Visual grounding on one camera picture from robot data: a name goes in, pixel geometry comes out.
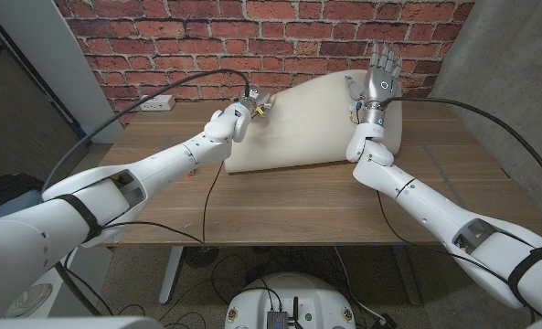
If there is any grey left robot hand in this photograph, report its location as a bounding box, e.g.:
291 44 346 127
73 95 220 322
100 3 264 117
238 86 271 111

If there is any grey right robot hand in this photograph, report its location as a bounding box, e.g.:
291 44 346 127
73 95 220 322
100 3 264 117
345 39 403 105

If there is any beige cloth sheet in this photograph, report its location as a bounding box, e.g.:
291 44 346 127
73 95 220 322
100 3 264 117
223 69 404 175

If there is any red brick print backdrop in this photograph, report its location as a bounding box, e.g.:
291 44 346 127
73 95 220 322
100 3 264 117
55 0 475 127

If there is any white power strip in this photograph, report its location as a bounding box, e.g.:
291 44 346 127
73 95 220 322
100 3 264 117
140 94 176 112

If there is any black floor fan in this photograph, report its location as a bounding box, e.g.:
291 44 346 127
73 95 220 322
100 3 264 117
182 246 220 270

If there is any grey table leg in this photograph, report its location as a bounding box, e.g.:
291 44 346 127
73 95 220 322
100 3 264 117
391 246 421 306

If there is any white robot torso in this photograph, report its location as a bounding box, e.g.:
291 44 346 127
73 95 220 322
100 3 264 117
224 272 357 329

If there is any white table leg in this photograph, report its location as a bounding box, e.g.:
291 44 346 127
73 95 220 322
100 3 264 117
158 246 185 306

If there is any small grey electronics box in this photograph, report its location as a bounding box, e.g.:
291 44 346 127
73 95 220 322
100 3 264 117
266 310 289 329

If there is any black floor plug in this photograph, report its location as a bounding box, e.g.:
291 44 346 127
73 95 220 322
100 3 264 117
370 313 398 329

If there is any black cloth bundle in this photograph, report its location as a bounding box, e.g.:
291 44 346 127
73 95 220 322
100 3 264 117
0 172 43 207

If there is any blue storage container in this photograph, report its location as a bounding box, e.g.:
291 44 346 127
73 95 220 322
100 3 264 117
0 189 43 218

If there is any white sneaker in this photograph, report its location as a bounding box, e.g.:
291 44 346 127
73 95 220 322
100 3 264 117
5 282 53 319

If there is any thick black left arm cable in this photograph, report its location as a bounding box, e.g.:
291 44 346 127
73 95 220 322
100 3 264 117
41 68 252 317

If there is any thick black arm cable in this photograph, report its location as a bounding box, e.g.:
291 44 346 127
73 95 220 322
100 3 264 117
41 68 252 317
379 95 542 200

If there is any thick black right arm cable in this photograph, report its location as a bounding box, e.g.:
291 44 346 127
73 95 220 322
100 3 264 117
379 95 542 200

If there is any thin black left camera cable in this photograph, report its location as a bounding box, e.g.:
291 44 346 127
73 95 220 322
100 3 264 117
101 162 225 244

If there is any thin black camera cable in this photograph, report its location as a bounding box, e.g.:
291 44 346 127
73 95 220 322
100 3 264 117
101 162 225 244
375 190 537 321

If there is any thin black right camera cable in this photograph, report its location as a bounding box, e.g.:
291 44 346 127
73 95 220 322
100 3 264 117
375 190 537 321

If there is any white floor cable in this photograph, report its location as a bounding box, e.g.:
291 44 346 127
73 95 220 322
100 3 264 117
333 246 388 324

